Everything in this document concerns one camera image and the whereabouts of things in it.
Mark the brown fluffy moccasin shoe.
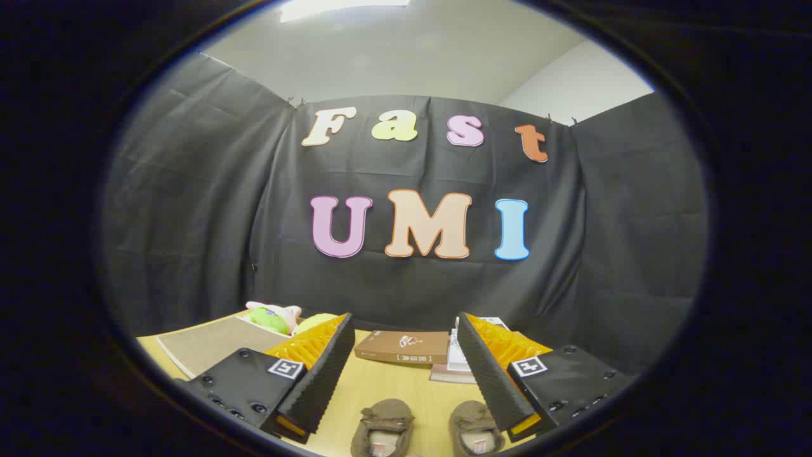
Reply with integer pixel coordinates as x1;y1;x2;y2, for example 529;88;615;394
448;401;506;456
350;398;417;457

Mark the pale thick book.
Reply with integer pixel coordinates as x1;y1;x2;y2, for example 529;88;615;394
429;364;478;385

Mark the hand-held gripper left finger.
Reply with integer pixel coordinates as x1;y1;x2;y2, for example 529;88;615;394
173;312;356;445

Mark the brown book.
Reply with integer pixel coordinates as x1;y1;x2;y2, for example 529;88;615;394
354;330;450;366

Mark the white glossy book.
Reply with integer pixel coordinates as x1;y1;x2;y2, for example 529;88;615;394
447;317;510;373

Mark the beige fabric storage box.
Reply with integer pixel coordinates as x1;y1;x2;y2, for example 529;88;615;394
155;316;289;380

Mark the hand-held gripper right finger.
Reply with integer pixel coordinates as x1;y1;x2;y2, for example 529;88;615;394
455;311;636;444

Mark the yellow round plush toy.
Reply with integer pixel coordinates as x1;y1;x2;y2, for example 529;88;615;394
293;313;340;336

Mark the black backdrop cloth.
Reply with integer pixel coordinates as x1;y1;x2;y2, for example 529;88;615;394
100;52;710;375

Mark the ceiling light panel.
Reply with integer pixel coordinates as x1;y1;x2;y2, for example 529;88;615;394
279;0;411;24

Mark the green and pink plush toy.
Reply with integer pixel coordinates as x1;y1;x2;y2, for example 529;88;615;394
246;301;303;336

